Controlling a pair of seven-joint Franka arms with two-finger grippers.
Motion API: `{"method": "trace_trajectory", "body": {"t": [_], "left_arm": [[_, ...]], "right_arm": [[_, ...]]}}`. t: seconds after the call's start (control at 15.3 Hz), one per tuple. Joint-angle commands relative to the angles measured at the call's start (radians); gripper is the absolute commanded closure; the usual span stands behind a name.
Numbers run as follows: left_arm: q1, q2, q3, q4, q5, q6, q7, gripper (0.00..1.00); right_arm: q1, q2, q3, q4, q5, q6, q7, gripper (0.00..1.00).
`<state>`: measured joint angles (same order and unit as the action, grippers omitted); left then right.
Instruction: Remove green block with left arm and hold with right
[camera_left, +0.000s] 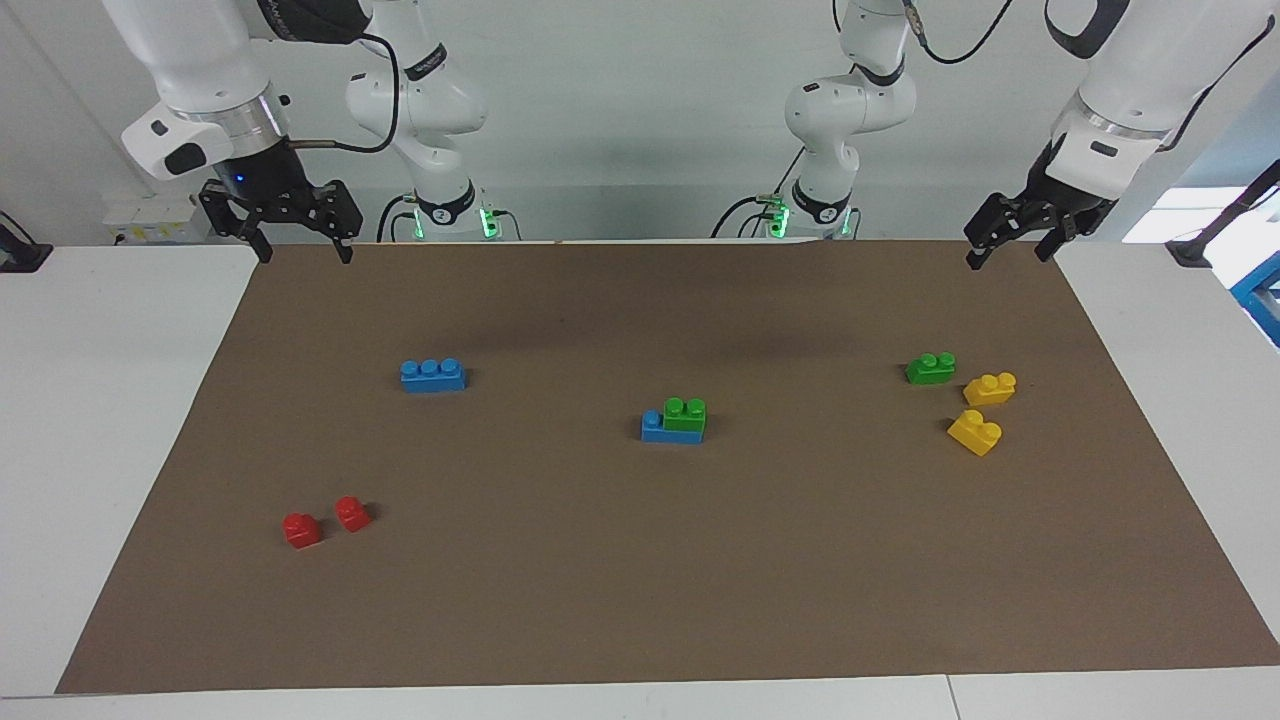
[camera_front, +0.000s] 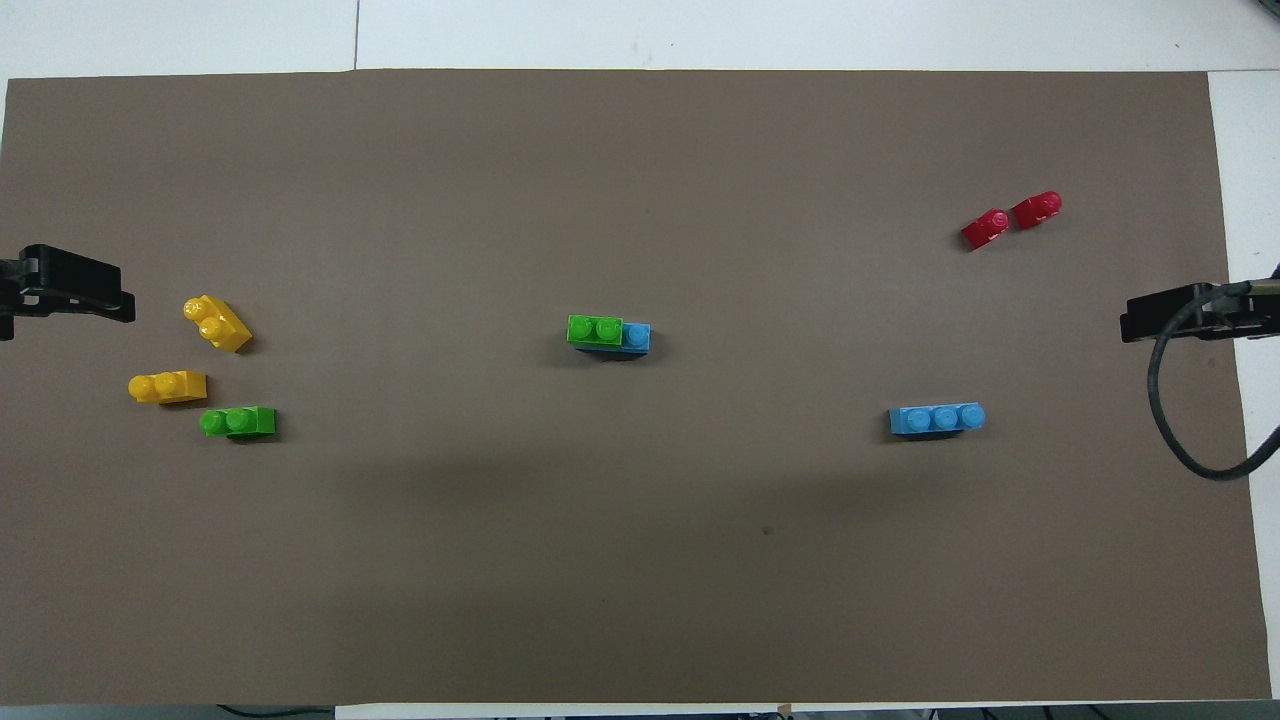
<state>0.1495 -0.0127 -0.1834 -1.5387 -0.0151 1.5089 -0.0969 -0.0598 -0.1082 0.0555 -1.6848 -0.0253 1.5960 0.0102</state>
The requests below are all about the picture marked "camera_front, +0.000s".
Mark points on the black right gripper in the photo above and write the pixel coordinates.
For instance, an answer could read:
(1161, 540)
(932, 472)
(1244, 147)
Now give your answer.
(1250, 312)

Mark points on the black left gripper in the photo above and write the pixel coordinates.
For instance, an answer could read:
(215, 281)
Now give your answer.
(8, 285)

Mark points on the green two-stud toy block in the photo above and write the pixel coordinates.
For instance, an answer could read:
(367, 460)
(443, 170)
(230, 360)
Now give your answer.
(595, 331)
(240, 422)

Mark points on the blue three-stud toy block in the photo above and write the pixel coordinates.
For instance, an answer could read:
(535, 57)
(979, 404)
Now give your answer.
(637, 338)
(935, 420)

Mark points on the yellow two-stud toy block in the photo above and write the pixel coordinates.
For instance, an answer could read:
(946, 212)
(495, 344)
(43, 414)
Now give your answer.
(222, 327)
(168, 387)

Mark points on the red one-stud toy block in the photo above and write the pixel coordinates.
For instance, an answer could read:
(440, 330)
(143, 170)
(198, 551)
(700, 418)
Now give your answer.
(985, 230)
(1036, 211)

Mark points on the brown table mat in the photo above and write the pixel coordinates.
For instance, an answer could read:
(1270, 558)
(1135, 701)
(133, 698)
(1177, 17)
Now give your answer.
(640, 560)

